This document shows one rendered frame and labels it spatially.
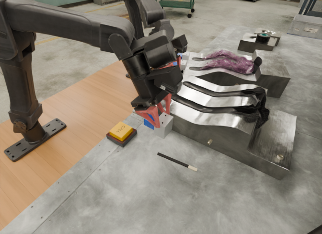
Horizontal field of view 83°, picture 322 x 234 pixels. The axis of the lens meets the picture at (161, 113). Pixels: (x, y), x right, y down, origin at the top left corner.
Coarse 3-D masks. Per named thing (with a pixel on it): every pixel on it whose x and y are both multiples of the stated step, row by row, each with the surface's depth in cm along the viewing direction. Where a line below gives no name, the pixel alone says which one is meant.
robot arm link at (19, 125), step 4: (16, 120) 55; (20, 120) 55; (16, 124) 56; (20, 124) 56; (24, 124) 56; (16, 128) 57; (20, 128) 57; (24, 128) 57; (16, 132) 59; (20, 132) 59; (24, 132) 58
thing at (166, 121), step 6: (162, 114) 54; (144, 120) 54; (162, 120) 52; (168, 120) 52; (150, 126) 54; (162, 126) 50; (168, 126) 52; (156, 132) 54; (162, 132) 52; (168, 132) 55; (162, 138) 54
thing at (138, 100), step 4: (148, 72) 46; (140, 76) 44; (144, 76) 44; (132, 80) 46; (136, 88) 47; (160, 92) 48; (140, 96) 48; (136, 100) 48; (140, 100) 46; (144, 100) 45; (148, 100) 44; (152, 100) 46; (132, 104) 47; (136, 104) 47; (140, 104) 46; (144, 104) 45; (148, 104) 44
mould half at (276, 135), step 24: (192, 96) 71; (240, 96) 65; (192, 120) 62; (216, 120) 58; (240, 120) 55; (288, 120) 65; (216, 144) 61; (240, 144) 55; (264, 144) 57; (288, 144) 57; (264, 168) 56; (288, 168) 51
